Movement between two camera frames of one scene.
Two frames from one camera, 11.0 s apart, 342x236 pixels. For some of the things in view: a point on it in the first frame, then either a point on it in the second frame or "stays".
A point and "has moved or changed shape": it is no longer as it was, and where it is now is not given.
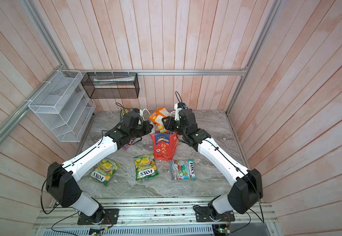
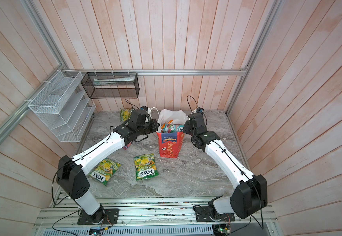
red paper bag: x=164 y=144 has moved or changed shape
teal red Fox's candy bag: x=183 y=169 has moved or changed shape
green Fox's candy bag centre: x=145 y=166 stays
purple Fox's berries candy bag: x=126 y=146 stays
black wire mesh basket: x=111 y=85 stays
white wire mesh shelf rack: x=66 y=104 stays
